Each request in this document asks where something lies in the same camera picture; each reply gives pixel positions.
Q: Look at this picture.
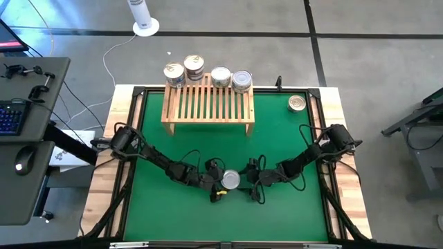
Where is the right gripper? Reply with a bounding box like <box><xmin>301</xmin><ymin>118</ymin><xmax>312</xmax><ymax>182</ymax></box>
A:
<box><xmin>238</xmin><ymin>158</ymin><xmax>280</xmax><ymax>202</ymax></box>

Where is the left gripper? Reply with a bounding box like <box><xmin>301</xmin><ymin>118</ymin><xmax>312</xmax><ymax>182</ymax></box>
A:
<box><xmin>196</xmin><ymin>158</ymin><xmax>226</xmax><ymax>203</ymax></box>

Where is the wooden slatted shelf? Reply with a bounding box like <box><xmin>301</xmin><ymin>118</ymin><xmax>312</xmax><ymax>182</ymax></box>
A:
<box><xmin>161</xmin><ymin>71</ymin><xmax>256</xmax><ymax>137</ymax></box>

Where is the green table mat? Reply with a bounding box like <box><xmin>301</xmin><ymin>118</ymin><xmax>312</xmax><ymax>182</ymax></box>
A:
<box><xmin>123</xmin><ymin>90</ymin><xmax>329</xmax><ymax>242</ymax></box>

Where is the black desk support beam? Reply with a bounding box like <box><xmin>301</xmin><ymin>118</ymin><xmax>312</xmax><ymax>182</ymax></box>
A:
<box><xmin>43</xmin><ymin>120</ymin><xmax>100</xmax><ymax>167</ymax></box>

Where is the white printed box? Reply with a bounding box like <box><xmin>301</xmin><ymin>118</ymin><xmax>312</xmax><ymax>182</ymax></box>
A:
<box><xmin>48</xmin><ymin>129</ymin><xmax>96</xmax><ymax>174</ymax></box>

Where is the white tower fan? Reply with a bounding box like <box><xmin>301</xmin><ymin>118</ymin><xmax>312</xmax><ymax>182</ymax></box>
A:
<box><xmin>126</xmin><ymin>0</ymin><xmax>161</xmax><ymax>37</ymax></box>

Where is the dark grey desk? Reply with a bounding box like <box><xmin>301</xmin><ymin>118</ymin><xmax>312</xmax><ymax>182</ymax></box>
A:
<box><xmin>0</xmin><ymin>56</ymin><xmax>72</xmax><ymax>143</ymax></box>
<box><xmin>0</xmin><ymin>140</ymin><xmax>56</xmax><ymax>226</ymax></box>

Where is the dark grey cart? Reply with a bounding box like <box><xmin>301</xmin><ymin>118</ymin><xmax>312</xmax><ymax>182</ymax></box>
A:
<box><xmin>381</xmin><ymin>88</ymin><xmax>443</xmax><ymax>201</ymax></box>

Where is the black computer mouse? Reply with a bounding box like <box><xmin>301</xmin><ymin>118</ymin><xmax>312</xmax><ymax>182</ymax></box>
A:
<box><xmin>13</xmin><ymin>147</ymin><xmax>37</xmax><ymax>176</ymax></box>

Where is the black desk clamp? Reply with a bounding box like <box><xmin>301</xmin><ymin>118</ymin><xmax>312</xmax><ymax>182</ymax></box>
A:
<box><xmin>1</xmin><ymin>64</ymin><xmax>44</xmax><ymax>80</ymax></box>
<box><xmin>28</xmin><ymin>71</ymin><xmax>56</xmax><ymax>104</ymax></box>

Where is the black backlit keyboard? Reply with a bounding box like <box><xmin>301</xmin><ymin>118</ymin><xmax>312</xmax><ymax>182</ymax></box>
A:
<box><xmin>0</xmin><ymin>99</ymin><xmax>30</xmax><ymax>136</ymax></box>

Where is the black laptop screen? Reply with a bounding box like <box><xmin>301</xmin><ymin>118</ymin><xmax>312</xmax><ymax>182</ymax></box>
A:
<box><xmin>0</xmin><ymin>19</ymin><xmax>30</xmax><ymax>53</ymax></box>

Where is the black metal rig frame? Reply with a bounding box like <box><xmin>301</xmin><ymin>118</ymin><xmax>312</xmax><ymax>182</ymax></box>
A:
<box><xmin>78</xmin><ymin>84</ymin><xmax>373</xmax><ymax>249</ymax></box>

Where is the silver metal bracket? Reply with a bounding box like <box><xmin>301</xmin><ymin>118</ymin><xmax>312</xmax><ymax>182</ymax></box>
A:
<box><xmin>303</xmin><ymin>243</ymin><xmax>343</xmax><ymax>249</ymax></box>
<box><xmin>109</xmin><ymin>241</ymin><xmax>150</xmax><ymax>249</ymax></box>

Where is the black floor cable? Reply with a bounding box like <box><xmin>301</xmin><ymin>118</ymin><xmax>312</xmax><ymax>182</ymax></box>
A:
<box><xmin>63</xmin><ymin>80</ymin><xmax>107</xmax><ymax>132</ymax></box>

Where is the white floor cable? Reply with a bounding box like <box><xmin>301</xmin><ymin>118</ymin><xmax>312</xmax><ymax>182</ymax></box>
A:
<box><xmin>65</xmin><ymin>33</ymin><xmax>138</xmax><ymax>125</ymax></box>

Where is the thin pale floor cable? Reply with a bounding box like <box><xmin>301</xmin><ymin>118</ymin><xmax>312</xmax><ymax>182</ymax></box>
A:
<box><xmin>27</xmin><ymin>0</ymin><xmax>55</xmax><ymax>58</ymax></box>

